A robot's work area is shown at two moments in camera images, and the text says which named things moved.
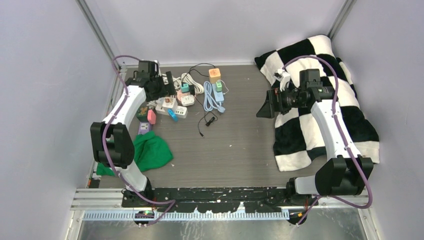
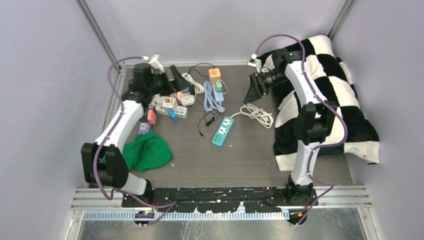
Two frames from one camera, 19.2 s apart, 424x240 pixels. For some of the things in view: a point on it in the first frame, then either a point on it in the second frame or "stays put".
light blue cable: [209, 103] stays put
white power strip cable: [184, 78] → [260, 115]
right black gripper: [274, 100] → [253, 93]
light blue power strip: [218, 96] stays put
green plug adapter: [219, 87] stays put
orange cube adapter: [214, 75] stays put
